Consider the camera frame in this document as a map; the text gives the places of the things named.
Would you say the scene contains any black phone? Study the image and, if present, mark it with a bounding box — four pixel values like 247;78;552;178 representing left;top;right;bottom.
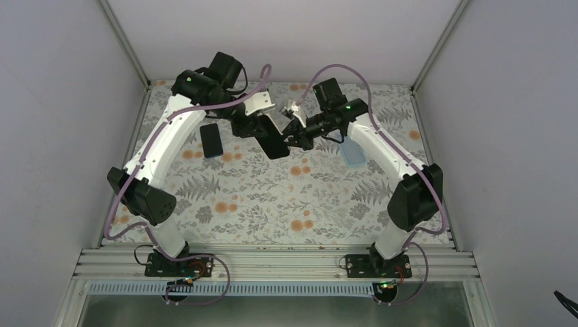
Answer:
255;115;290;160

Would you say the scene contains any light blue phone case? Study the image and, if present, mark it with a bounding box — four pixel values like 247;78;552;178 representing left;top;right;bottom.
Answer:
339;136;367;167

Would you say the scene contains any light blue cased phone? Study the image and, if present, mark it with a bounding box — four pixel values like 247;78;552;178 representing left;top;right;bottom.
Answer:
199;123;224;159

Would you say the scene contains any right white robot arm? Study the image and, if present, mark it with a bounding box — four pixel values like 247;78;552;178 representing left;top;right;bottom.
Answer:
280;78;443;277

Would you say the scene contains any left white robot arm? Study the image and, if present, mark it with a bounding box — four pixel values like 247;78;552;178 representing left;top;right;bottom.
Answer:
103;52;272;276

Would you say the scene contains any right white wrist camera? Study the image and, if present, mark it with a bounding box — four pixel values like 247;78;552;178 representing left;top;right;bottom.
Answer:
279;99;307;128

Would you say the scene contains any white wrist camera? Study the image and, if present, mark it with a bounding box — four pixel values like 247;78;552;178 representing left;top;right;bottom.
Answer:
243;90;276;116
279;99;307;128

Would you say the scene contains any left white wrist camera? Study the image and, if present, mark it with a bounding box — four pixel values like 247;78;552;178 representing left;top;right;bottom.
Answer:
243;90;276;116

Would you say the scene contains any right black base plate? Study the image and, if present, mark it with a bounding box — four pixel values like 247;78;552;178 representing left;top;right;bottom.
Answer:
343;254;412;279

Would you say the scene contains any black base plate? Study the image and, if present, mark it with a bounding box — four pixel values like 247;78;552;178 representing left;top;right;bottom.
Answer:
343;254;412;279
144;252;214;279

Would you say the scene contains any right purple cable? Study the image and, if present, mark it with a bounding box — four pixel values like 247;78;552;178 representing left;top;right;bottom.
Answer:
295;63;448;308

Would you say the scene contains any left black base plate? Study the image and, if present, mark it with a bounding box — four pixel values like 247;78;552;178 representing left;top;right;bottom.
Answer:
144;252;214;279

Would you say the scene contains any white slotted cable duct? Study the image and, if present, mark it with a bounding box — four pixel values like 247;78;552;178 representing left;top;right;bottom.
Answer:
87;281;377;298

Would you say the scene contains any aluminium rail frame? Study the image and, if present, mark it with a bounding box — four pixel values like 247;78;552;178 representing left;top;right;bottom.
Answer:
73;244;481;282

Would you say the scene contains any black cable bottom right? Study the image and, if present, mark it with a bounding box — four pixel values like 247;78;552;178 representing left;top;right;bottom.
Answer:
553;290;578;319

